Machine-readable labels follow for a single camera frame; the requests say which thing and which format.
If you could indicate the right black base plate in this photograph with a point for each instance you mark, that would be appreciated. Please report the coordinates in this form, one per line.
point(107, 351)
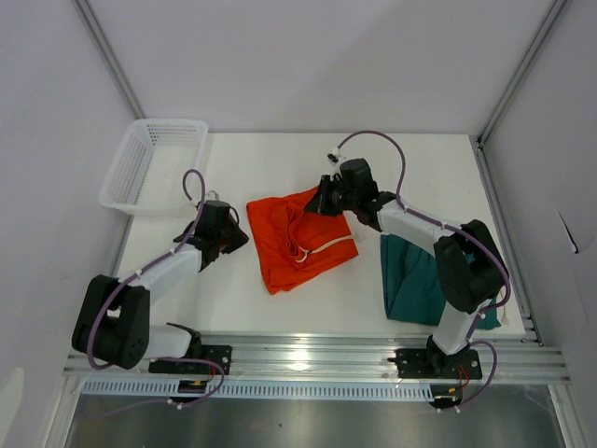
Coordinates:
point(419, 363)

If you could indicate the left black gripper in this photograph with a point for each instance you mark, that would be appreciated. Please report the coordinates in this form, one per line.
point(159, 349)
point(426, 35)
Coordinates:
point(239, 239)

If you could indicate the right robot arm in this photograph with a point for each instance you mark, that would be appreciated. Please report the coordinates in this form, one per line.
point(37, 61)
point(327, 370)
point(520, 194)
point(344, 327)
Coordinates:
point(395, 217)

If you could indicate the green shorts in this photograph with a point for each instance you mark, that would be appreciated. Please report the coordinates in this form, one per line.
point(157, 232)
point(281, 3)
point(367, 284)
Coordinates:
point(418, 286)

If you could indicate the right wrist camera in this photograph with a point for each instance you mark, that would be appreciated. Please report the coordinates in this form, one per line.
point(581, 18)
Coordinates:
point(334, 157)

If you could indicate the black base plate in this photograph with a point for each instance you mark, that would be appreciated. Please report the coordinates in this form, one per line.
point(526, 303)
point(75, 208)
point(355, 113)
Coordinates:
point(221, 355)
point(419, 363)

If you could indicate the white plastic basket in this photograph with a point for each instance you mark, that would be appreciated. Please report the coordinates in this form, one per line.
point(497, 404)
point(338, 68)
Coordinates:
point(145, 177)

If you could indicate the right aluminium frame post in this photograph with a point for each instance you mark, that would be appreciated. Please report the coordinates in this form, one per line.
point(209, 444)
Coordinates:
point(530, 56)

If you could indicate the aluminium mounting rail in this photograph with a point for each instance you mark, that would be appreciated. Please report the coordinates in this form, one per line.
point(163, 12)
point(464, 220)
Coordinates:
point(340, 358)

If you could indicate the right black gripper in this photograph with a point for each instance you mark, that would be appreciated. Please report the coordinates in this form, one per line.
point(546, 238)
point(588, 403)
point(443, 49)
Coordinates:
point(320, 203)

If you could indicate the orange shorts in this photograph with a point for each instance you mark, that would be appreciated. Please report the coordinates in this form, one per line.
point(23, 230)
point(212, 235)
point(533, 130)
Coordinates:
point(294, 246)

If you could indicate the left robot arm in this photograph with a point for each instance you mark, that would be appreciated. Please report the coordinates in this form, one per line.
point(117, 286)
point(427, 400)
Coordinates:
point(113, 326)

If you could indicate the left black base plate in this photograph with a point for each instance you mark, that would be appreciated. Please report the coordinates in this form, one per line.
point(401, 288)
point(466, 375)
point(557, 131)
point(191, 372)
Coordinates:
point(221, 355)

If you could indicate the white slotted cable duct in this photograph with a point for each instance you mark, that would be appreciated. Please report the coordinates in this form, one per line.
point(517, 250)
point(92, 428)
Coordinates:
point(390, 390)

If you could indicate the left aluminium frame post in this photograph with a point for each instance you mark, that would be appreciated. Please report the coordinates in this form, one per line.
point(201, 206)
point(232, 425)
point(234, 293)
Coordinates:
point(99, 39)

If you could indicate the aluminium frame post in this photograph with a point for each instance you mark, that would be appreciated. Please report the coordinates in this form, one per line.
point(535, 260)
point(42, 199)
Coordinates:
point(530, 56)
point(99, 39)

